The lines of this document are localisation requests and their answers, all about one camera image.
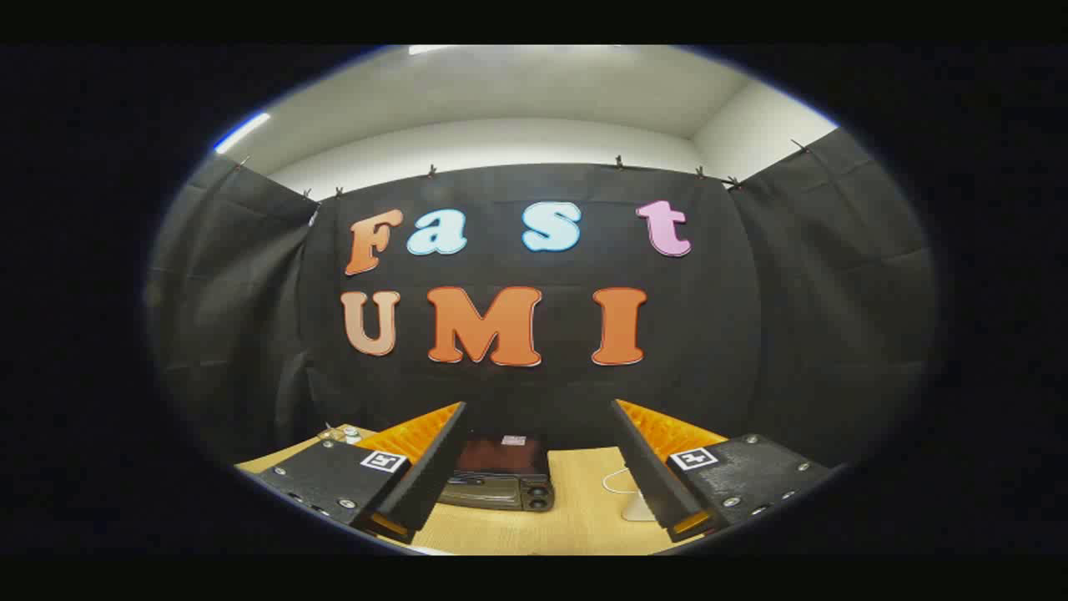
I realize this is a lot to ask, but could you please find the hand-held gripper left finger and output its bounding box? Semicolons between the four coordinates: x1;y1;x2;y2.
257;402;468;545

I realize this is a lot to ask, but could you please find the black toaster oven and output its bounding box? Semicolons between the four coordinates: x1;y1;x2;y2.
438;432;556;513

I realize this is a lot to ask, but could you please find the row of small backdrop clips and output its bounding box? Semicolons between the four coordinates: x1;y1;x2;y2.
234;138;814;201

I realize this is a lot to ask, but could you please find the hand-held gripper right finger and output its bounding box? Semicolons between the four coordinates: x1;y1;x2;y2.
611;399;835;542

